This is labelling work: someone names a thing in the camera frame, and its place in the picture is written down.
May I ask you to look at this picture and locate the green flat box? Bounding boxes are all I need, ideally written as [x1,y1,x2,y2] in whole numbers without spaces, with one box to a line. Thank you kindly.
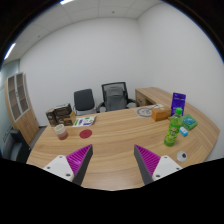
[181,114,199,131]

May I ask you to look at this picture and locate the round grey plate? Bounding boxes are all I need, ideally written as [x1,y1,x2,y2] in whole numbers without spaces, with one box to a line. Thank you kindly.
[136,106,155,118]

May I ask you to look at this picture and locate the white printed leaflet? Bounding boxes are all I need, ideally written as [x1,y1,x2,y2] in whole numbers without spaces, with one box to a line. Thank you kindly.
[72,115,97,128]

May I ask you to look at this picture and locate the flat round red coaster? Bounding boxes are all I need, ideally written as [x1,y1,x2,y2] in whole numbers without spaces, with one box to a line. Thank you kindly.
[79,129,93,140]

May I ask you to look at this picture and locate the black armchair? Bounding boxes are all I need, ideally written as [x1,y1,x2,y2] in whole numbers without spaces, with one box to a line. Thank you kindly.
[1,128,32,164]

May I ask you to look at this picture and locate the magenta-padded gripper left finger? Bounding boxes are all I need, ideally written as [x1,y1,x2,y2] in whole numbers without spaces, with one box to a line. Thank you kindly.
[43,143,94,186]

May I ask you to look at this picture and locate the black mesh office chair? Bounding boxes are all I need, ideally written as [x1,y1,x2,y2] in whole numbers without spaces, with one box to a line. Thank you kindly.
[95,81,141,114]

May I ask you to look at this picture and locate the white and brown cup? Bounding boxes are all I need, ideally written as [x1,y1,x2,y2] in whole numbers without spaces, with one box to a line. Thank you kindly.
[53,123,69,141]

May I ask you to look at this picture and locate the round white disc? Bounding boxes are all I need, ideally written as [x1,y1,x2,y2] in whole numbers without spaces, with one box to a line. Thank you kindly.
[176,150,188,163]

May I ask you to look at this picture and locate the green drink bottle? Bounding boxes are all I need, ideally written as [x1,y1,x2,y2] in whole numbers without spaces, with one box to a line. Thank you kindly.
[163,107,184,147]

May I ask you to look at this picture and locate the dark brown cardboard box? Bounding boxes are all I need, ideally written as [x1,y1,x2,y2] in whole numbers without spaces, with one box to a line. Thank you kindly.
[45,102,77,127]

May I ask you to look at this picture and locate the small dark office chair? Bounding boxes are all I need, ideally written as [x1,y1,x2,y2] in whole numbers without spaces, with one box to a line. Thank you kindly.
[72,88,97,116]

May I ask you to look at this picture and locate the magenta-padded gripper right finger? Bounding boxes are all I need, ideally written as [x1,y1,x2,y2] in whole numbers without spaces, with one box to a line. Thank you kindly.
[133,144,184,186]

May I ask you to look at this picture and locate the purple standing package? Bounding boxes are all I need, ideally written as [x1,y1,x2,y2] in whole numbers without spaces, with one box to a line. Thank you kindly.
[170,92,187,117]

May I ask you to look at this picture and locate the small white and blue box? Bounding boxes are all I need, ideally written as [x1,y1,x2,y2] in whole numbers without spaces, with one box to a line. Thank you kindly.
[179,126,189,138]

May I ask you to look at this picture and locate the wooden glass-door cabinet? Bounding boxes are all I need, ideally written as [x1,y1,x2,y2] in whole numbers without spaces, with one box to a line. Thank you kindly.
[3,71,40,147]

